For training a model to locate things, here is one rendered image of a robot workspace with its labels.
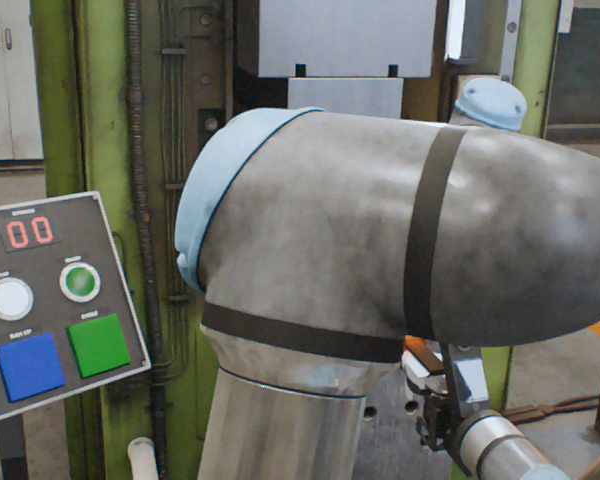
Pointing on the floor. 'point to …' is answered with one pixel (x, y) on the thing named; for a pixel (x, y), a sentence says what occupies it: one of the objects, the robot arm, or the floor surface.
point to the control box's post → (12, 447)
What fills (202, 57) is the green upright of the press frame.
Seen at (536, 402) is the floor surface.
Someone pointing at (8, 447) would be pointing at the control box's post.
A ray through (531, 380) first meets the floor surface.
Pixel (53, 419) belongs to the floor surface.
